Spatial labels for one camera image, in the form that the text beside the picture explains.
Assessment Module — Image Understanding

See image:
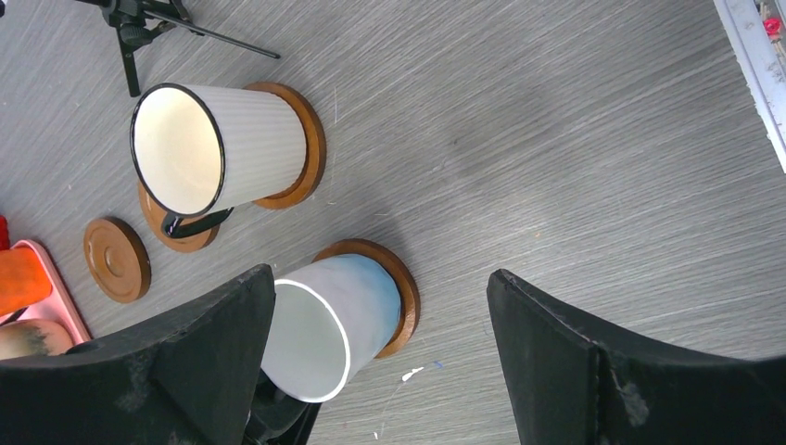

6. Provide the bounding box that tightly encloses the beige ceramic mug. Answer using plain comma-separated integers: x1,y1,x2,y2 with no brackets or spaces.
1,319,74,360

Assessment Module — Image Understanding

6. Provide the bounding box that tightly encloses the brown wooden coaster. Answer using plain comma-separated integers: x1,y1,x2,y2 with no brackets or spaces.
312,237,422,361
83,217,152,304
137,183,221,254
244,81,328,211

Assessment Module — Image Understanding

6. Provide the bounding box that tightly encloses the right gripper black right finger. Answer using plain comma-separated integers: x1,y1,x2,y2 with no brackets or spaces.
487,270,785,444

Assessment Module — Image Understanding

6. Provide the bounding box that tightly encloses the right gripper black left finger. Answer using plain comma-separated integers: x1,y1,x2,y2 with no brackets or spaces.
1,264,275,444

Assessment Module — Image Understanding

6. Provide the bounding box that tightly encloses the pink plastic tray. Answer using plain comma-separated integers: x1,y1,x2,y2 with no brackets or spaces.
13,239,93,344

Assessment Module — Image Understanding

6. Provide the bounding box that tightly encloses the orange translucent cup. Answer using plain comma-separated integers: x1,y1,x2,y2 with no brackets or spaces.
1,247,52,316

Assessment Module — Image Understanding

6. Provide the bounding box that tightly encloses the white mug dark rim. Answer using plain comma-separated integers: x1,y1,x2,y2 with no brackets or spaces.
130,83,307,239

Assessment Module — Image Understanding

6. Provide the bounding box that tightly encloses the black microphone tripod stand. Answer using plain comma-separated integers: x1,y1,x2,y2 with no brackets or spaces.
80,0,281,97

